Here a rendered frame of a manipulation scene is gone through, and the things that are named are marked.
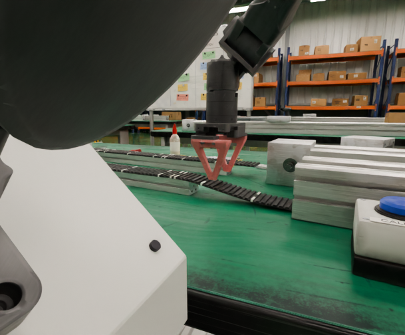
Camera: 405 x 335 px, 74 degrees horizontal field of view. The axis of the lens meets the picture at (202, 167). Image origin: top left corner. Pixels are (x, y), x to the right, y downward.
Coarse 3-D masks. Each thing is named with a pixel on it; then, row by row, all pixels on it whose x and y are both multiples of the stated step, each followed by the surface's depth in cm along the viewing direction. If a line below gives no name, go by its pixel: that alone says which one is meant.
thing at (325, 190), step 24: (312, 168) 39; (336, 168) 38; (360, 168) 38; (384, 168) 41; (312, 192) 39; (336, 192) 38; (360, 192) 36; (384, 192) 35; (312, 216) 40; (336, 216) 38
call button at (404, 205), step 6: (384, 198) 28; (390, 198) 28; (396, 198) 28; (402, 198) 28; (384, 204) 27; (390, 204) 27; (396, 204) 27; (402, 204) 27; (390, 210) 27; (396, 210) 26; (402, 210) 26
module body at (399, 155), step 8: (312, 152) 56; (320, 152) 55; (328, 152) 55; (336, 152) 54; (344, 152) 53; (352, 152) 53; (360, 152) 52; (368, 152) 52; (376, 152) 52; (384, 152) 52; (392, 152) 56; (400, 152) 55; (368, 160) 52; (376, 160) 51; (384, 160) 50; (392, 160) 50; (400, 160) 49
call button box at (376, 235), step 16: (368, 208) 29; (368, 224) 26; (384, 224) 25; (400, 224) 25; (352, 240) 31; (368, 240) 26; (384, 240) 25; (400, 240) 25; (352, 256) 28; (368, 256) 26; (384, 256) 26; (400, 256) 25; (352, 272) 27; (368, 272) 27; (384, 272) 26; (400, 272) 25
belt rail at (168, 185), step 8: (120, 176) 61; (128, 176) 60; (136, 176) 59; (144, 176) 58; (152, 176) 57; (128, 184) 60; (136, 184) 59; (144, 184) 58; (152, 184) 57; (160, 184) 57; (168, 184) 56; (176, 184) 54; (184, 184) 53; (192, 184) 54; (176, 192) 54; (184, 192) 54; (192, 192) 54
